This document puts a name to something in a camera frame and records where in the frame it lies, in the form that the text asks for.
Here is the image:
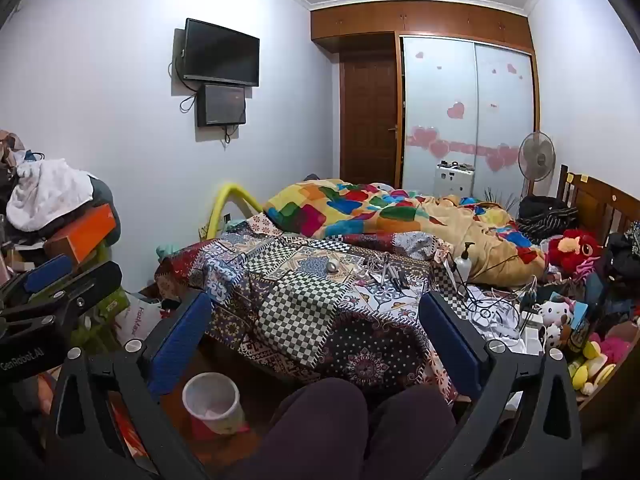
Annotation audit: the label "dark dried twigs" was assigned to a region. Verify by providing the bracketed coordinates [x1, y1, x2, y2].
[482, 185, 519, 212]

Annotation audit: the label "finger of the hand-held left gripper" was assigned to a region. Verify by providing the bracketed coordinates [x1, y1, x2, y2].
[0, 261, 124, 333]
[0, 254, 76, 307]

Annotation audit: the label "white plastic bag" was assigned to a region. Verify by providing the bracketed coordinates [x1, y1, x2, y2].
[115, 290, 169, 347]

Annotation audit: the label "wooden headboard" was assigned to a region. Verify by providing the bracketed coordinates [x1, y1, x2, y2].
[557, 164, 640, 252]

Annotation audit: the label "brown wooden door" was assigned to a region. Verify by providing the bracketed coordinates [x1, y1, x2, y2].
[340, 55, 402, 187]

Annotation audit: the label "white cat plush toy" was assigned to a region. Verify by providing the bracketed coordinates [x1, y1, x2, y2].
[537, 296, 576, 332]

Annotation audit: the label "small white cabinet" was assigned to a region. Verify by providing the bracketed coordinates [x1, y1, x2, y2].
[434, 160, 475, 199]

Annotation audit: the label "person's right leg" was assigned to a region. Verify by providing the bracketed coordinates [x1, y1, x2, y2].
[365, 385, 458, 480]

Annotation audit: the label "orange box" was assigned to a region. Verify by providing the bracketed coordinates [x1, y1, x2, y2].
[44, 203, 117, 265]

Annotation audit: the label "patterned patchwork bedspread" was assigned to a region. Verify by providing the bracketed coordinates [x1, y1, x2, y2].
[155, 212, 482, 406]

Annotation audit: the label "wardrobe with heart stickers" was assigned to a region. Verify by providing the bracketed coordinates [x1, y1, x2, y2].
[400, 35, 539, 197]

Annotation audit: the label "colourful patch blanket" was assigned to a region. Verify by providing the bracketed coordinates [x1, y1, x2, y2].
[263, 178, 549, 287]

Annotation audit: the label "white pump bottle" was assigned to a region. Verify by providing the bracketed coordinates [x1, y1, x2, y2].
[454, 241, 476, 284]

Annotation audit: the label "black wall television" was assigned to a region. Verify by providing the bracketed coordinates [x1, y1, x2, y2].
[182, 18, 261, 87]

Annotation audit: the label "small black wall monitor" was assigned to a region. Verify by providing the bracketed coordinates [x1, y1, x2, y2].
[196, 83, 247, 128]

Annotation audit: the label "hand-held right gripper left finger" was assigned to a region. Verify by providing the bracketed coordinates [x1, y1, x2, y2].
[47, 290, 213, 480]

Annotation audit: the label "person's left leg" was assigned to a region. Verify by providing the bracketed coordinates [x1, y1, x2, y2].
[234, 377, 372, 480]

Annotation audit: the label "wooden overhead cabinet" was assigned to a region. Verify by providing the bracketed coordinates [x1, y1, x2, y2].
[310, 1, 534, 57]

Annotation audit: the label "pink plush toy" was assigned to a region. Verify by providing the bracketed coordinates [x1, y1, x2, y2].
[597, 332, 634, 367]

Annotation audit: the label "black striped bag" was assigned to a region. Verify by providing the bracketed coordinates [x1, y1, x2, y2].
[517, 195, 581, 244]

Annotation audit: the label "person's leg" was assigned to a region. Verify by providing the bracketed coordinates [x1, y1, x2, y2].
[365, 385, 458, 480]
[234, 377, 372, 480]

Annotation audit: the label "standing fan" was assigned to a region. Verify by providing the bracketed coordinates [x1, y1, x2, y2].
[517, 131, 557, 197]

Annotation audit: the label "white cloth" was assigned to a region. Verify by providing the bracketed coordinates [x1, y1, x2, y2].
[6, 158, 97, 234]

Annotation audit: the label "green plastic bag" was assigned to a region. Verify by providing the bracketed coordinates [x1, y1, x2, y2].
[70, 245, 132, 347]

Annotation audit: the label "dark grey cloth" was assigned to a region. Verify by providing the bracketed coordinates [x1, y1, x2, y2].
[89, 175, 122, 242]

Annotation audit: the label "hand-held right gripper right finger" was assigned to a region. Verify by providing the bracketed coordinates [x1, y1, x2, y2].
[419, 291, 583, 480]

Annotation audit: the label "white waste bin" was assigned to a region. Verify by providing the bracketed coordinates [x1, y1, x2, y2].
[182, 372, 247, 436]

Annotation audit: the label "red plush toy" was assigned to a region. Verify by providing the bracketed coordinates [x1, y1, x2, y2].
[547, 229, 604, 274]

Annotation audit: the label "yellow plush toy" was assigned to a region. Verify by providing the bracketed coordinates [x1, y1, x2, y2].
[567, 340, 617, 394]

